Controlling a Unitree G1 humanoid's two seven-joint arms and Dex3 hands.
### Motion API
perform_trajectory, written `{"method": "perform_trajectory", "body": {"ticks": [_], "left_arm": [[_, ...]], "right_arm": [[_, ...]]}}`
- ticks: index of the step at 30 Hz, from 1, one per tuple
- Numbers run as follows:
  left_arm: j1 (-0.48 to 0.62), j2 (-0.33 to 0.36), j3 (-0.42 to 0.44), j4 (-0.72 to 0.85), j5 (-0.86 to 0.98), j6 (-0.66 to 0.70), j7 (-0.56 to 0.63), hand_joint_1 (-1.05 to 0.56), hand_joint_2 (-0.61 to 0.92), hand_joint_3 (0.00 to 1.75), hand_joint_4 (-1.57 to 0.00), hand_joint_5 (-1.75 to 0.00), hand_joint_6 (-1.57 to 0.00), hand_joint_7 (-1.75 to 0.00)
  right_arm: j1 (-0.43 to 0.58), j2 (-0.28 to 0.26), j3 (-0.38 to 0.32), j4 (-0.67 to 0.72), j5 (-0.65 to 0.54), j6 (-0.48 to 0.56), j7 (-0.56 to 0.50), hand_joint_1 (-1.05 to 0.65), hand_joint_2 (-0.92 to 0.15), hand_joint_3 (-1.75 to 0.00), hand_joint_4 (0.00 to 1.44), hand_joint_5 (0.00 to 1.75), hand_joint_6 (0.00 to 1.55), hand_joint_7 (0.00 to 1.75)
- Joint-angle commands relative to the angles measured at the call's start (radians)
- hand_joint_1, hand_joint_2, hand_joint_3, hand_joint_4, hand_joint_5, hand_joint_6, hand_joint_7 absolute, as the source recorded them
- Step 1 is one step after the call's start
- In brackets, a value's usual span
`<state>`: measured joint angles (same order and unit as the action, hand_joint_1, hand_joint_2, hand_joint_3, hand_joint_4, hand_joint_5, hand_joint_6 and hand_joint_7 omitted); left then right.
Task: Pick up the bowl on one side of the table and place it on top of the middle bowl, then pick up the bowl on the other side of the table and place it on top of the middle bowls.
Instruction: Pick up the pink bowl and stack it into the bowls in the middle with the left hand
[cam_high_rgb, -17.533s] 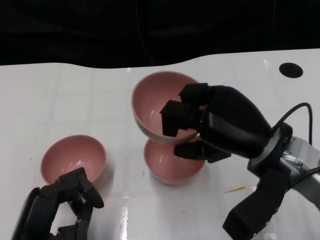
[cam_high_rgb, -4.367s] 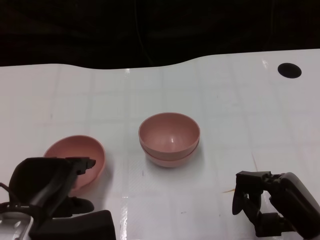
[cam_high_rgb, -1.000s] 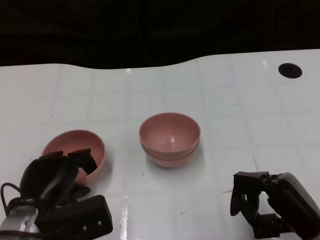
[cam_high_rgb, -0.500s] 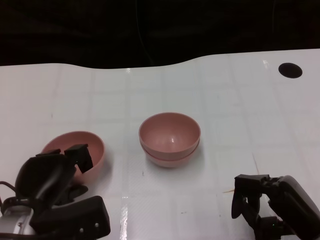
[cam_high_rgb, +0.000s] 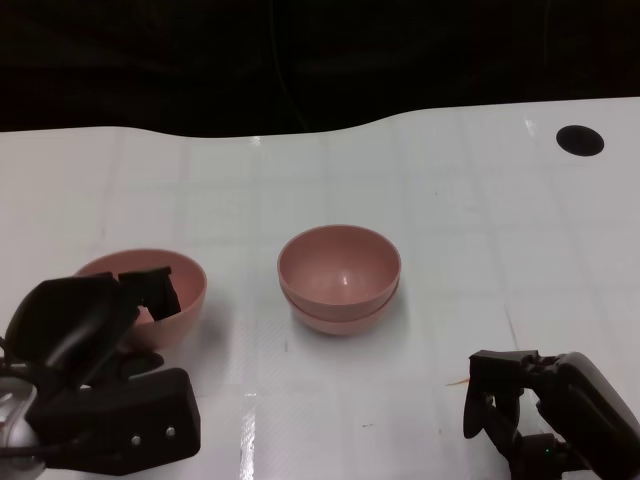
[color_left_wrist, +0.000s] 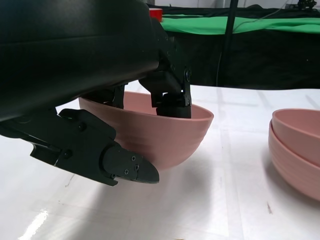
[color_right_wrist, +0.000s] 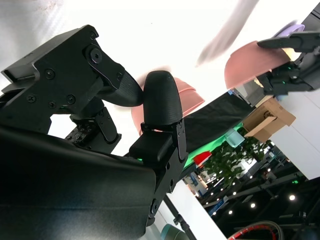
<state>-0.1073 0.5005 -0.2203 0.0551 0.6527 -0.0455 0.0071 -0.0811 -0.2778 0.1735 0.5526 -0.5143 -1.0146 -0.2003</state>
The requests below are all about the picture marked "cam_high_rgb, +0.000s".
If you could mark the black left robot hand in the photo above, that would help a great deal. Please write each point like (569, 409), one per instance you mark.
(65, 320)

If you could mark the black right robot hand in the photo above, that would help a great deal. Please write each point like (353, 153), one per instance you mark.
(585, 405)

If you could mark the pink plastic bowl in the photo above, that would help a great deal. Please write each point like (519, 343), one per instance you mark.
(335, 325)
(190, 290)
(330, 270)

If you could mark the small orange wooden splinter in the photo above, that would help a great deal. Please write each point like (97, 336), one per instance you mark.
(457, 383)

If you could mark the black round table grommet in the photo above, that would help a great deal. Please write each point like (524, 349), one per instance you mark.
(580, 140)

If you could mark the black backdrop curtain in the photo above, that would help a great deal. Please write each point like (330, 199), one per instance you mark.
(150, 60)

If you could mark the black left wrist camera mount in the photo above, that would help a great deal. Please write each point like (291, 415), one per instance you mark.
(125, 415)

